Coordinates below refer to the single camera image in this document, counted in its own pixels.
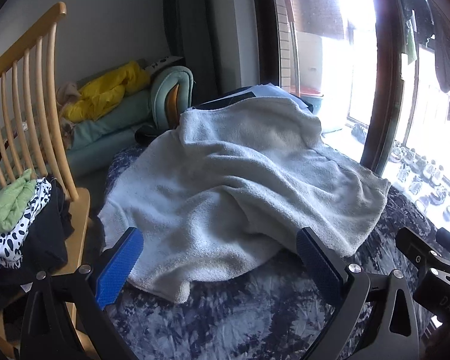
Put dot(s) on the row of sneakers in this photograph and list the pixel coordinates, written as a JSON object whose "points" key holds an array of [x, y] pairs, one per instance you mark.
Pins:
{"points": [[423, 180]]}

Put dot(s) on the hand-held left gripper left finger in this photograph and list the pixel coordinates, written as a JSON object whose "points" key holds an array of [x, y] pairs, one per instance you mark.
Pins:
{"points": [[118, 270]]}

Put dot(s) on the green folded cloth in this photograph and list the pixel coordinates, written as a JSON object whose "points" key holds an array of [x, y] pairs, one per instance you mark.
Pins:
{"points": [[11, 202]]}

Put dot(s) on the black folded cloth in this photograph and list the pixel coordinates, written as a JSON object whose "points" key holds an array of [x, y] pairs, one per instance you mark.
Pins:
{"points": [[48, 247]]}

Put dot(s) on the hanging dark garment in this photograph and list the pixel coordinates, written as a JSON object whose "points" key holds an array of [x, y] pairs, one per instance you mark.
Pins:
{"points": [[448, 63]]}

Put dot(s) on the rolled teal cushion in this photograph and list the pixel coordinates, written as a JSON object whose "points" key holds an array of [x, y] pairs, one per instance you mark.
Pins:
{"points": [[172, 82]]}

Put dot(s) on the yellow jacket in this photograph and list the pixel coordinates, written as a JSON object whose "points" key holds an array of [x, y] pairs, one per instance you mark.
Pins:
{"points": [[101, 93]]}

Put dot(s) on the red basin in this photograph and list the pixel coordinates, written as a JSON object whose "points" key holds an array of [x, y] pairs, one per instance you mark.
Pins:
{"points": [[311, 90]]}

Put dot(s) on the beige crumpled cloth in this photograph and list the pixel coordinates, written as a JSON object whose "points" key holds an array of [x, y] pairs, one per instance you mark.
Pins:
{"points": [[65, 93]]}

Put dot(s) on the teal folded bedding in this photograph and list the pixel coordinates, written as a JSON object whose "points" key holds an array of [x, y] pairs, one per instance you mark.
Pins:
{"points": [[108, 127]]}

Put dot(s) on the black flat case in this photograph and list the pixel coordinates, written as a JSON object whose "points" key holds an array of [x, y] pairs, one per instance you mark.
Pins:
{"points": [[225, 99]]}

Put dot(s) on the black and white printed pillow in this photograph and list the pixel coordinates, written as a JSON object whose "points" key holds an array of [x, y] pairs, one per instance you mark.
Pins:
{"points": [[165, 62]]}

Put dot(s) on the light wooden spindle chair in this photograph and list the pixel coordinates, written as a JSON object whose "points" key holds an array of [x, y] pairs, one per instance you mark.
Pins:
{"points": [[78, 210]]}

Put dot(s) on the white fluffy sweater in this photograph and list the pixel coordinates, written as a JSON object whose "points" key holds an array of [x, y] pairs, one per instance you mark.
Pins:
{"points": [[228, 187]]}

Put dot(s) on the green hanging cloth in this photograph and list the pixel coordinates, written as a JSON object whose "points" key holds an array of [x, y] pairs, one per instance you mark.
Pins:
{"points": [[410, 45]]}

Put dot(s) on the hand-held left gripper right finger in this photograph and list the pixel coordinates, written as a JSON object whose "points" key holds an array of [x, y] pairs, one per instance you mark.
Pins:
{"points": [[318, 266]]}

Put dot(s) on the black and white spotted cloth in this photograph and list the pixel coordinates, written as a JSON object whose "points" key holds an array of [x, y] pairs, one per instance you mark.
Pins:
{"points": [[18, 232]]}

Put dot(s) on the blue tie-dye blanket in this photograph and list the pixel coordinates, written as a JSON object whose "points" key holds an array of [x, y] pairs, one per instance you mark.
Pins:
{"points": [[247, 326]]}

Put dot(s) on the dark curtain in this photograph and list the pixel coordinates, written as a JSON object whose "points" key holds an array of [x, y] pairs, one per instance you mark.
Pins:
{"points": [[202, 26]]}

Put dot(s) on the white paper sheet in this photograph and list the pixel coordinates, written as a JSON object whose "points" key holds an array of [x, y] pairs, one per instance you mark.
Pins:
{"points": [[273, 90]]}

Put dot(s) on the white outdoor appliance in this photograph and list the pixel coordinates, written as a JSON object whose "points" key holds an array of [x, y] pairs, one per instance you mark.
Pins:
{"points": [[309, 60]]}

